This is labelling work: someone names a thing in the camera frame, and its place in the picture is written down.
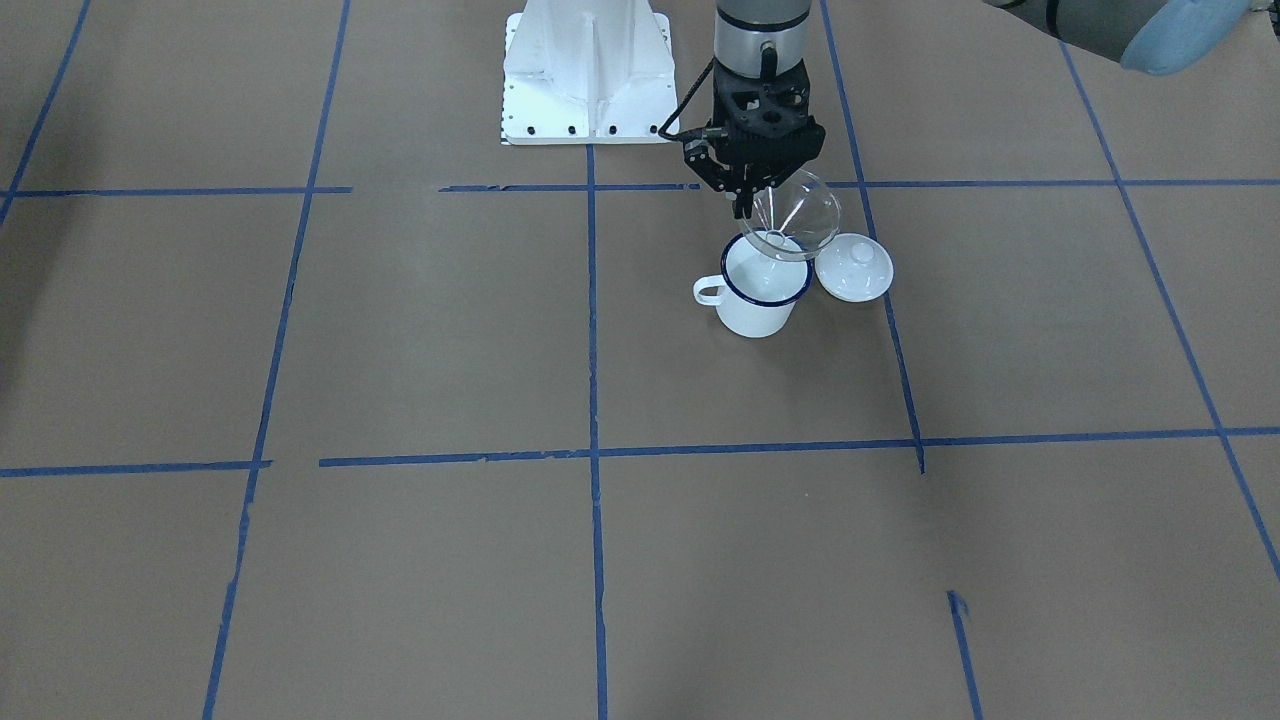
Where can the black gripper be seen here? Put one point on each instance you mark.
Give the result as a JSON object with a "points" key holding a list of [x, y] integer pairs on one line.
{"points": [[702, 162]]}

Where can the clear plastic funnel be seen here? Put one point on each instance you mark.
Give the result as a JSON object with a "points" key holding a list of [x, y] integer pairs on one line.
{"points": [[795, 220]]}

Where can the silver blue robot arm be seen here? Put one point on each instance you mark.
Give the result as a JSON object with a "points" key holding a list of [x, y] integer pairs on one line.
{"points": [[758, 39]]}

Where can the white enamel cup blue rim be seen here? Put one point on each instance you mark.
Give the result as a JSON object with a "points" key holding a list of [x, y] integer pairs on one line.
{"points": [[753, 294]]}

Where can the white round cup lid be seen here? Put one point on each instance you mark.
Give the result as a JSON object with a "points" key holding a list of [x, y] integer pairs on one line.
{"points": [[854, 268]]}

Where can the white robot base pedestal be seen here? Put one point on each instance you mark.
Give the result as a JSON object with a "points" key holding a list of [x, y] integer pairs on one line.
{"points": [[586, 72]]}

